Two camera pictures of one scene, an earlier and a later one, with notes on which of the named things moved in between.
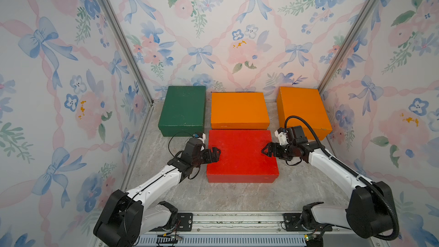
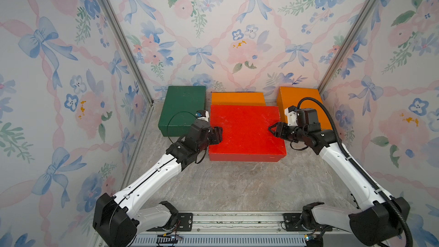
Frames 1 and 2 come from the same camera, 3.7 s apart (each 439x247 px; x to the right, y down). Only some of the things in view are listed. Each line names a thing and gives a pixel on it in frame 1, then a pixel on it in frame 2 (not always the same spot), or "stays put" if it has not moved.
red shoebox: [241, 158] to [246, 134]
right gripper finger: [271, 154] to [278, 132]
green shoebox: [183, 111] stays put
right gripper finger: [271, 147] to [279, 126]
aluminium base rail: [247, 229] stays put
